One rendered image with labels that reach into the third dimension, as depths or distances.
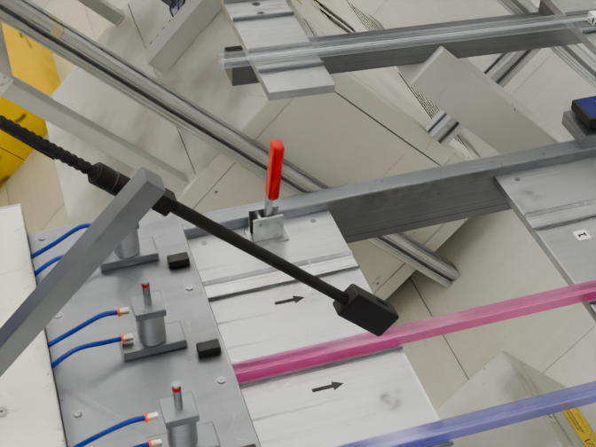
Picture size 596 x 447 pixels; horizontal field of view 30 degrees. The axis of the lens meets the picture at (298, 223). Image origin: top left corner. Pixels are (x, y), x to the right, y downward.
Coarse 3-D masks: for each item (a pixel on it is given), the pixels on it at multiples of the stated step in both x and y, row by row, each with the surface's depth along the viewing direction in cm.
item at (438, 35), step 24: (480, 24) 121; (504, 24) 121; (528, 24) 122; (552, 24) 122; (576, 24) 123; (264, 48) 115; (288, 48) 115; (312, 48) 116; (336, 48) 116; (360, 48) 117; (384, 48) 118
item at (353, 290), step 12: (348, 288) 76; (360, 288) 76; (348, 300) 76; (360, 300) 76; (372, 300) 77; (336, 312) 76; (348, 312) 76; (360, 312) 76; (372, 312) 77; (384, 312) 77; (396, 312) 78; (360, 324) 77; (372, 324) 78; (384, 324) 78
